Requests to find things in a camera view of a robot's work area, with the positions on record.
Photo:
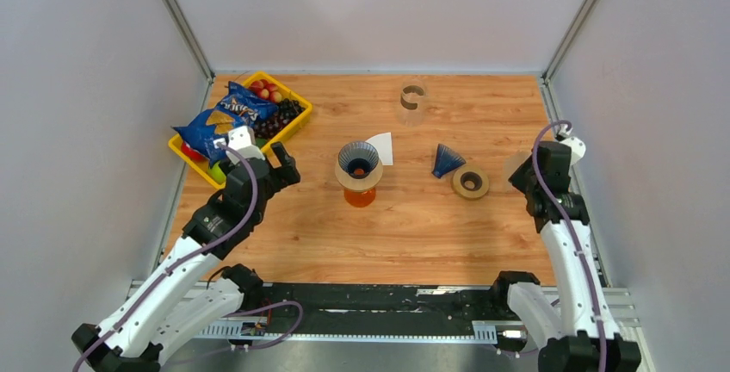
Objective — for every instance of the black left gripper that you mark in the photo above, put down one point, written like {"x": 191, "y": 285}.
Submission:
{"x": 287, "y": 170}

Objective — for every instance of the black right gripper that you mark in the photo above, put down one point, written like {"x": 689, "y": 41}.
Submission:
{"x": 516, "y": 178}

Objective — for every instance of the blue glass dripper cone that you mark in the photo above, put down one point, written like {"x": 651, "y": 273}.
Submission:
{"x": 357, "y": 150}

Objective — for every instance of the brown paper coffee filter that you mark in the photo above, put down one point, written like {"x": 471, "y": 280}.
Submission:
{"x": 511, "y": 165}

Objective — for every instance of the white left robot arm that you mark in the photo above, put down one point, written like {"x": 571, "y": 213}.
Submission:
{"x": 154, "y": 323}

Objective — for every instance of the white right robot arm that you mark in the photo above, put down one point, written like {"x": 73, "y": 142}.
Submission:
{"x": 570, "y": 278}

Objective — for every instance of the white paper coffee filter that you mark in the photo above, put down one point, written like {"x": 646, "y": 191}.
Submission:
{"x": 383, "y": 143}

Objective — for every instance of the dark grapes bunch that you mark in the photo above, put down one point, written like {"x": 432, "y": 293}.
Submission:
{"x": 287, "y": 111}

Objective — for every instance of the green apple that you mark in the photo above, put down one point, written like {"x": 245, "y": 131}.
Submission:
{"x": 217, "y": 173}

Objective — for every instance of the orange glass carafe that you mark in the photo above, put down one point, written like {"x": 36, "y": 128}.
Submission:
{"x": 359, "y": 199}

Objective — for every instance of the blue chips bag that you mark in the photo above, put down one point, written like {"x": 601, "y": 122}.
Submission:
{"x": 240, "y": 107}

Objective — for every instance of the red apples bunch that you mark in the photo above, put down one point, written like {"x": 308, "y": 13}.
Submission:
{"x": 266, "y": 90}

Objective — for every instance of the red fruit under bag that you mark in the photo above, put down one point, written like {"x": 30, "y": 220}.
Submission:
{"x": 191, "y": 153}

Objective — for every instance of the yellow plastic tray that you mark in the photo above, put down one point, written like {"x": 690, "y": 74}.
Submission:
{"x": 285, "y": 134}

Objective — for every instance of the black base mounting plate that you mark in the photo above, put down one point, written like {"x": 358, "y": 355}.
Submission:
{"x": 370, "y": 310}

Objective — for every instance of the clear glass carafe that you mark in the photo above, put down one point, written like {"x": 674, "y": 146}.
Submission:
{"x": 412, "y": 100}

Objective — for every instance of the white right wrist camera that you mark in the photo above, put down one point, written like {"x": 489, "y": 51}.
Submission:
{"x": 577, "y": 147}

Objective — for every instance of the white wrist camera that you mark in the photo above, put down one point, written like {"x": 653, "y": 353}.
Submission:
{"x": 577, "y": 147}
{"x": 239, "y": 143}

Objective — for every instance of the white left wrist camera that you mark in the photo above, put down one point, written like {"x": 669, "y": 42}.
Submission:
{"x": 239, "y": 143}

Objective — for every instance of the aluminium frame rail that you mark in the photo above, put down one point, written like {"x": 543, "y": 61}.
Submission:
{"x": 510, "y": 337}

